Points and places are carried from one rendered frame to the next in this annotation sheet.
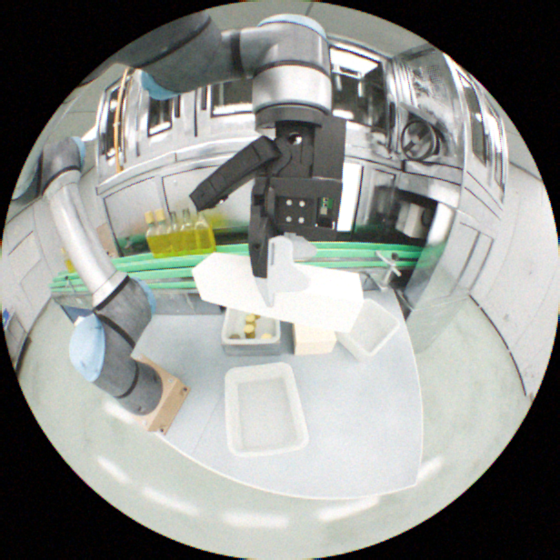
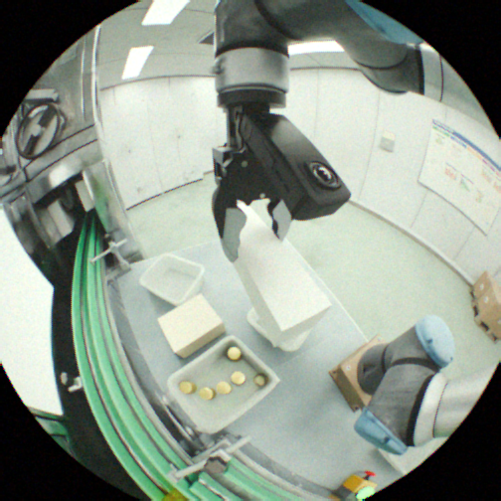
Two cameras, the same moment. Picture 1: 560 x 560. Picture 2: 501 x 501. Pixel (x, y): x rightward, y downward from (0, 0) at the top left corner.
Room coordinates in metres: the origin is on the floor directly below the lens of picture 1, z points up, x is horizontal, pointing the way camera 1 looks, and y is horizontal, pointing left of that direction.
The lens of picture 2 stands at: (0.30, 0.14, 1.26)
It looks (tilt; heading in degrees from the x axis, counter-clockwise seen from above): 43 degrees down; 231
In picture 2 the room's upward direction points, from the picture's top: straight up
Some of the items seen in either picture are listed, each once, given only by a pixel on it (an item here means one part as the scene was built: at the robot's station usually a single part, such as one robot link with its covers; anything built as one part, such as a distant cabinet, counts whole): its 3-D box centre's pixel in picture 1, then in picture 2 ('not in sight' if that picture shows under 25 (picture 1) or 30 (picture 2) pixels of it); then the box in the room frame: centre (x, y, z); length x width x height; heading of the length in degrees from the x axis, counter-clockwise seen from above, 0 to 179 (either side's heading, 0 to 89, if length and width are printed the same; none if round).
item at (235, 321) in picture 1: (253, 321); (222, 385); (0.35, 0.09, 0.80); 0.22 x 0.17 x 0.09; 4
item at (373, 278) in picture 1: (383, 275); (115, 261); (0.49, -0.42, 0.90); 0.17 x 0.05 x 0.22; 4
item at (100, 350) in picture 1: (100, 355); (421, 351); (0.05, 0.36, 1.00); 0.13 x 0.12 x 0.14; 0
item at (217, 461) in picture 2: not in sight; (210, 459); (0.44, 0.21, 0.95); 0.17 x 0.03 x 0.12; 4
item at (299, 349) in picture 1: (311, 327); (191, 326); (0.33, -0.11, 0.79); 0.16 x 0.12 x 0.07; 2
